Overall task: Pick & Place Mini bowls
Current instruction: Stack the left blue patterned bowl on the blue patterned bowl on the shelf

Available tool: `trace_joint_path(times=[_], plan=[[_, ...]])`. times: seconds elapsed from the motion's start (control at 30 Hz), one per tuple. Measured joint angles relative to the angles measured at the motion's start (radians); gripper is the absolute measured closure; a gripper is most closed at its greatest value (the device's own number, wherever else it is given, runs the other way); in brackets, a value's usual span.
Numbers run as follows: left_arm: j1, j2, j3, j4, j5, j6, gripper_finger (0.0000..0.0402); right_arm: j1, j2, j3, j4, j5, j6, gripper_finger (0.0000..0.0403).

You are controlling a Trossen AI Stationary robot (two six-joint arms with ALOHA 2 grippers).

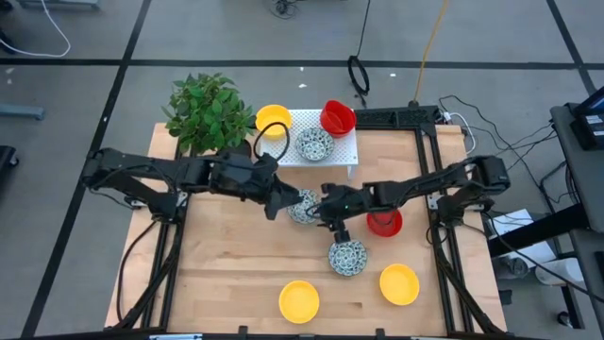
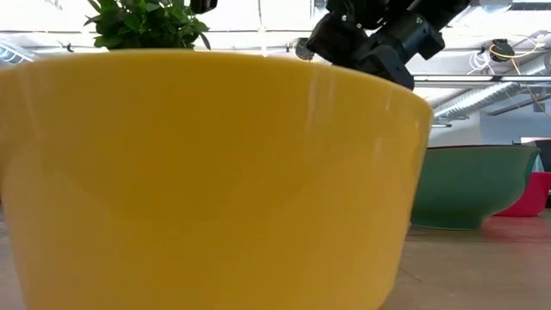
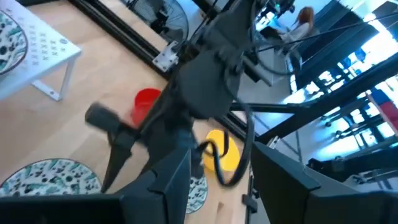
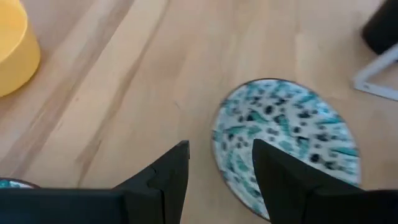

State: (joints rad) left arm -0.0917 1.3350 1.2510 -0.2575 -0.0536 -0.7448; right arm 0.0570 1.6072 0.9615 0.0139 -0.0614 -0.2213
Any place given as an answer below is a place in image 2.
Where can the green bowl with patterned inside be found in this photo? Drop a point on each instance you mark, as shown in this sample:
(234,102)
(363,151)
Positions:
(469,189)

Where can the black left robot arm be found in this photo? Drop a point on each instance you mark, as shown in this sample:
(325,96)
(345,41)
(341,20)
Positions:
(203,5)

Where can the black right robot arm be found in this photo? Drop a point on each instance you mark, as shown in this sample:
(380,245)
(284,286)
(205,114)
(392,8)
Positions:
(413,30)

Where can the red mini bowl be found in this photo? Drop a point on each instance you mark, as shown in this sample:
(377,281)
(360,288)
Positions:
(531,196)

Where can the yellow mini bowl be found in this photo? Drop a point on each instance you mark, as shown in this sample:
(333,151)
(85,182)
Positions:
(215,172)

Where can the green leafy plant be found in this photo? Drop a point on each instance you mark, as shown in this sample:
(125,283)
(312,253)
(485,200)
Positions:
(146,21)

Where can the silver ventilation duct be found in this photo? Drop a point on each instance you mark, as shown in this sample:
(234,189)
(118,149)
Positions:
(473,100)

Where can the round black ceiling fixture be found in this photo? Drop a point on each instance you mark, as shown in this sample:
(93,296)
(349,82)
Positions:
(501,51)
(300,49)

